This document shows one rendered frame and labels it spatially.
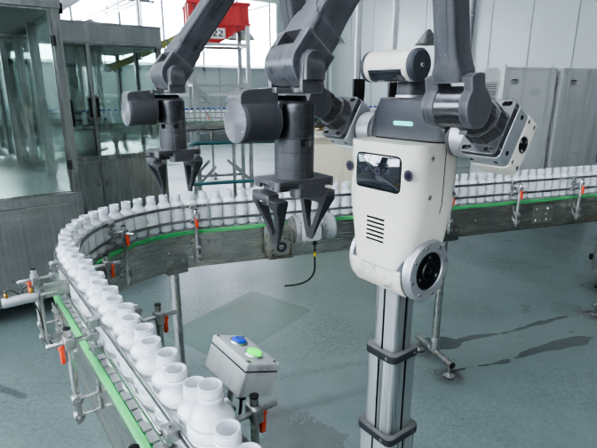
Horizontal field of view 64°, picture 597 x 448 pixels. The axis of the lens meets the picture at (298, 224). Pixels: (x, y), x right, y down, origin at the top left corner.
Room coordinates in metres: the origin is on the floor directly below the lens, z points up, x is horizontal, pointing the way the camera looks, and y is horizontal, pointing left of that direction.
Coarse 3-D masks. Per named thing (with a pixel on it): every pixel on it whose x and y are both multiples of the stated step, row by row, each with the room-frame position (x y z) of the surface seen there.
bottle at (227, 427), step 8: (216, 424) 0.56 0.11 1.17; (224, 424) 0.57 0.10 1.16; (232, 424) 0.57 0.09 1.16; (240, 424) 0.56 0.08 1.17; (216, 432) 0.54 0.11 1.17; (224, 432) 0.57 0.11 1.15; (232, 432) 0.57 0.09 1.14; (240, 432) 0.55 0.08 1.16; (216, 440) 0.54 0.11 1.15; (224, 440) 0.53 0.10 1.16; (232, 440) 0.53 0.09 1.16; (240, 440) 0.55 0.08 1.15
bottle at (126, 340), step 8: (128, 320) 0.90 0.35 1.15; (136, 320) 0.87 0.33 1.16; (128, 328) 0.87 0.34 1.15; (120, 336) 0.87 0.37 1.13; (128, 336) 0.86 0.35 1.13; (120, 344) 0.86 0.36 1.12; (128, 344) 0.85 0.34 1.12; (128, 352) 0.85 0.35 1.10; (120, 360) 0.86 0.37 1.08; (128, 368) 0.85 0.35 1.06; (128, 376) 0.85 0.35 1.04; (128, 392) 0.86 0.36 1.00
